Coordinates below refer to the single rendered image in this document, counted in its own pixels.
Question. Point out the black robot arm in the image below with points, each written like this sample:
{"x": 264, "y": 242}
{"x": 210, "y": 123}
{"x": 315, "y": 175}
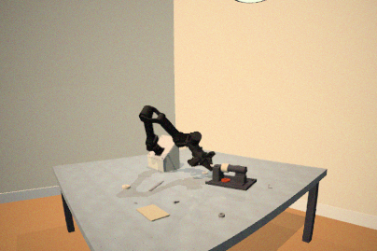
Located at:
{"x": 180, "y": 139}

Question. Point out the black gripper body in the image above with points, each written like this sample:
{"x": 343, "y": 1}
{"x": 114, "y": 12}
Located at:
{"x": 200, "y": 155}

